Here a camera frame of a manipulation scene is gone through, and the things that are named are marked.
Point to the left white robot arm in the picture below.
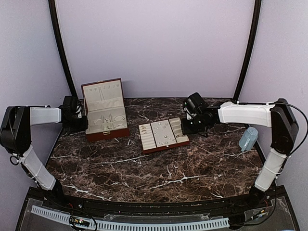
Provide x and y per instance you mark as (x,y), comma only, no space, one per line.
(24,131)

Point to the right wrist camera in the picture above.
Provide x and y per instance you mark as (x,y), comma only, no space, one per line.
(189,109)

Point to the white slotted cable duct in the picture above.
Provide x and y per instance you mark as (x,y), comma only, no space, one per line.
(132,223)

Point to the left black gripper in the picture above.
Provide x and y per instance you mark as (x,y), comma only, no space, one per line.
(83,127)

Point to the black frame post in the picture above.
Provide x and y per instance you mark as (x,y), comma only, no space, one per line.
(249,49)
(60,47)

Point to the beige jewelry tray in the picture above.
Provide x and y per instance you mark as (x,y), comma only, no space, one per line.
(162,135)

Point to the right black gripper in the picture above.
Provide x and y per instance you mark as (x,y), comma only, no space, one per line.
(186,130)

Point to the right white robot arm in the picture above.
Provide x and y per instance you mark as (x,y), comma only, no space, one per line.
(278,116)

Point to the wooden jewelry box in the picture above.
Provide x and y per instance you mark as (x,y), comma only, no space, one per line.
(105,110)

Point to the left black frame post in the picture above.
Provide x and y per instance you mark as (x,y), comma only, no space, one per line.
(60,47)

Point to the right black frame post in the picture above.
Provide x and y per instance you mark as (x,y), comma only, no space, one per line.
(249,49)

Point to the light blue plastic cup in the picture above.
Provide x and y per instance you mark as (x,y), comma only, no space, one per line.
(248,139)

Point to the black front rail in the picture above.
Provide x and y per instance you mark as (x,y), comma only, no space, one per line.
(232,206)

